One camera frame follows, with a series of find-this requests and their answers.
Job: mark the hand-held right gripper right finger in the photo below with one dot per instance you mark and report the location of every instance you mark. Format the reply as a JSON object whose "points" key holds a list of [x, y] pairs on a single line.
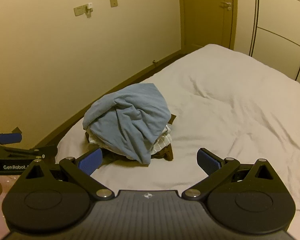
{"points": [[208, 163]]}

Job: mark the white plug adapter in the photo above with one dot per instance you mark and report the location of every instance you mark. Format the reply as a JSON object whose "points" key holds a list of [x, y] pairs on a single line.
{"points": [[89, 8]]}

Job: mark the white bed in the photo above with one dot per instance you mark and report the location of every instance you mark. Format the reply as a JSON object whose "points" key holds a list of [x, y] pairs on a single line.
{"points": [[227, 110]]}

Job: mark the brown skirting board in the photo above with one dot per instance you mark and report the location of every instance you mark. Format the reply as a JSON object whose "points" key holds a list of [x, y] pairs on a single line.
{"points": [[110, 86]]}

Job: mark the cream wardrobe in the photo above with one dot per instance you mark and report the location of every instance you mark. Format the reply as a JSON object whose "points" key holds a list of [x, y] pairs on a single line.
{"points": [[282, 25]]}

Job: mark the white striped shirt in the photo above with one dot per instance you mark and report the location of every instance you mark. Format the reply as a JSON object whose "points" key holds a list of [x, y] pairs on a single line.
{"points": [[163, 141]]}

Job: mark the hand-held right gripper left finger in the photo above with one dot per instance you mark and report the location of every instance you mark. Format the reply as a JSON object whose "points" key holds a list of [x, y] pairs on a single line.
{"points": [[90, 161]]}

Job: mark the square wall switch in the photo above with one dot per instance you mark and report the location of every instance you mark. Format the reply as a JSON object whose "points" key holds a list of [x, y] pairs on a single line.
{"points": [[113, 2]]}

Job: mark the brown garment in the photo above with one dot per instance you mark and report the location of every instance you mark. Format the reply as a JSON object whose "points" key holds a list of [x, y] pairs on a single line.
{"points": [[165, 153]]}

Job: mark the blue printed t-shirt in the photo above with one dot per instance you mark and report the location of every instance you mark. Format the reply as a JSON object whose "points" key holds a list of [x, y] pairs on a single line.
{"points": [[130, 120]]}

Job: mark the wall socket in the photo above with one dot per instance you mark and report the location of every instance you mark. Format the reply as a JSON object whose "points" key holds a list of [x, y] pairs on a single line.
{"points": [[78, 10]]}

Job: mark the wooden door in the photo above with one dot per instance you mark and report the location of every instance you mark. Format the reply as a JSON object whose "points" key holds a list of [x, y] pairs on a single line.
{"points": [[205, 12]]}

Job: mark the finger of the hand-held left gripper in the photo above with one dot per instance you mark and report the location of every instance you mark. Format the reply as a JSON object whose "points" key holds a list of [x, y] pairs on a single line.
{"points": [[10, 138], [43, 151]]}

